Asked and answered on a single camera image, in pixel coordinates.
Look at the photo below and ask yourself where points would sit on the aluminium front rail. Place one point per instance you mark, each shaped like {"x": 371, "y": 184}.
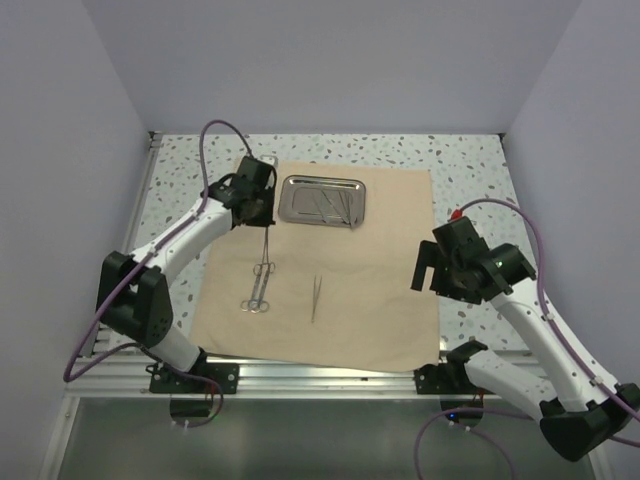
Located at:
{"x": 125, "y": 376}

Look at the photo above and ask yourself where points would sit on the aluminium rail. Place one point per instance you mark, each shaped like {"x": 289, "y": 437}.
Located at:
{"x": 102, "y": 338}
{"x": 125, "y": 376}

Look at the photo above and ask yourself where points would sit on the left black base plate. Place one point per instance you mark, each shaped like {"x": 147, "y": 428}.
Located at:
{"x": 222, "y": 377}

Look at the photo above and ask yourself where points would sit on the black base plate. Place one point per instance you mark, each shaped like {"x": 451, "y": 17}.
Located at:
{"x": 444, "y": 379}
{"x": 222, "y": 377}

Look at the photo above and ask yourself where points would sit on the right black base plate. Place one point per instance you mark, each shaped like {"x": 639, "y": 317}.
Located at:
{"x": 444, "y": 379}

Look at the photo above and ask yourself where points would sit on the steel forceps with rings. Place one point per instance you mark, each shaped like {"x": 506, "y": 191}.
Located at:
{"x": 265, "y": 263}

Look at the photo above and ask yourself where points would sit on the aluminium left side rail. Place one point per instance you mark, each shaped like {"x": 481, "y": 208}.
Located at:
{"x": 102, "y": 338}

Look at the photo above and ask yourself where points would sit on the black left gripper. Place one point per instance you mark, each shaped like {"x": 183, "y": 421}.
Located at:
{"x": 267, "y": 218}

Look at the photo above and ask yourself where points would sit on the steel tweezers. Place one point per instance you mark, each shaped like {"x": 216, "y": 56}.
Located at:
{"x": 317, "y": 285}

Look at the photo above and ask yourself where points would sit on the steel probe in tray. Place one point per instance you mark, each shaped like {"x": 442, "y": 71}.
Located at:
{"x": 348, "y": 207}

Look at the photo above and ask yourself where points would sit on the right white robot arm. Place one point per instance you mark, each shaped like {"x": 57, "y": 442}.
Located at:
{"x": 577, "y": 403}

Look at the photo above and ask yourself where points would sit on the steel surgical scissors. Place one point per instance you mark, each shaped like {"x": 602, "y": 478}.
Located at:
{"x": 260, "y": 305}
{"x": 252, "y": 304}

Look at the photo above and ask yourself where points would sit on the steel instrument tray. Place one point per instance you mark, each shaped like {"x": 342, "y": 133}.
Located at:
{"x": 315, "y": 200}

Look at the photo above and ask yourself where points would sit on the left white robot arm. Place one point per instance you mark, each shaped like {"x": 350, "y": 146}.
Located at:
{"x": 134, "y": 298}

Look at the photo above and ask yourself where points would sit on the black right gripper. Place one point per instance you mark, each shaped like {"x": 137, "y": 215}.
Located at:
{"x": 427, "y": 257}

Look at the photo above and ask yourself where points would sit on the beige cloth wrap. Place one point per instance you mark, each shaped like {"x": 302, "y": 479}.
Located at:
{"x": 367, "y": 317}

